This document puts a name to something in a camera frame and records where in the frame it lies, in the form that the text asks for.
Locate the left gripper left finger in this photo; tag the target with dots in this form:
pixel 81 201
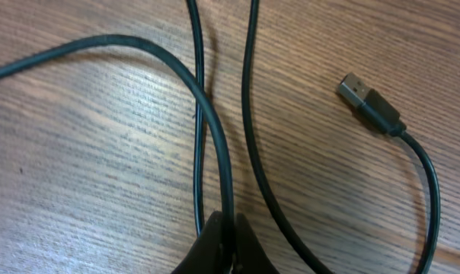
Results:
pixel 206 254

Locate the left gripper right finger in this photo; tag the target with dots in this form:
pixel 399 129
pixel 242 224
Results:
pixel 250 257

